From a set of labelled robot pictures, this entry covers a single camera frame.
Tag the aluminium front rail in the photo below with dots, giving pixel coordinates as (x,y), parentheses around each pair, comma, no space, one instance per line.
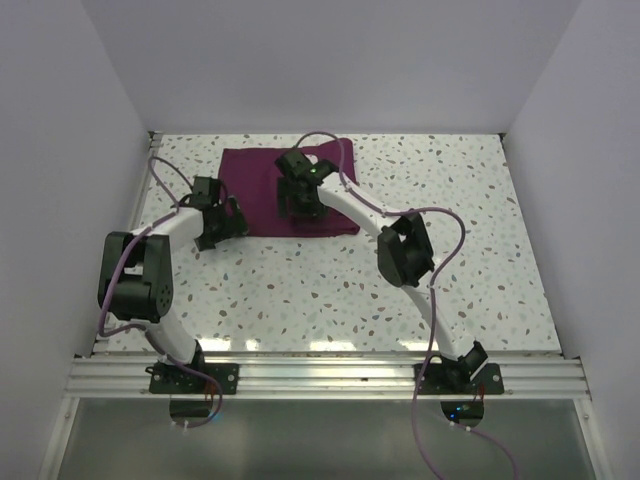
(335,377)

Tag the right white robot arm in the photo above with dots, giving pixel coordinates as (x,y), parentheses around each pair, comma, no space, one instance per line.
(405,255)

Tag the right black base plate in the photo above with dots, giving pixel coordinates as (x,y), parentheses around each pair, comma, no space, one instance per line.
(434,381)

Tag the aluminium rail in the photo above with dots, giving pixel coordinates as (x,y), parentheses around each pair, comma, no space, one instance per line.
(155,141)
(335,377)

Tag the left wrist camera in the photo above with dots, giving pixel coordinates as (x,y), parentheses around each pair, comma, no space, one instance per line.
(205,192)

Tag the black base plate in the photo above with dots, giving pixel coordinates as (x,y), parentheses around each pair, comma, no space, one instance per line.
(434,381)
(170,380)

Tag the aluminium left side rail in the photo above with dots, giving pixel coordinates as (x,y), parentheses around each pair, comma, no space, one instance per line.
(155,141)

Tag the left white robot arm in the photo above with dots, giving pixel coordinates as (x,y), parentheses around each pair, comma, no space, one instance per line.
(136,291)

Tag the purple surgical drape cloth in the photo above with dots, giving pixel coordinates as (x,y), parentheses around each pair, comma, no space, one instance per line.
(250,175)

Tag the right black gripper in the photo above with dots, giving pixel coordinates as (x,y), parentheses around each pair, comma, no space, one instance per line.
(287,189)

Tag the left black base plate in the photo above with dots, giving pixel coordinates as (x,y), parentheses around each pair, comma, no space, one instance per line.
(170,380)

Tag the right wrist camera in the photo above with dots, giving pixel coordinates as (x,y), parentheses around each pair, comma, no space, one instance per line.
(294,165)

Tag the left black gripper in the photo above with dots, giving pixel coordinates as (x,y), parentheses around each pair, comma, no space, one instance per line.
(234,225)

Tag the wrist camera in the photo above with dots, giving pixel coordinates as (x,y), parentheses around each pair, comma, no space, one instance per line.
(294,165)
(205,192)

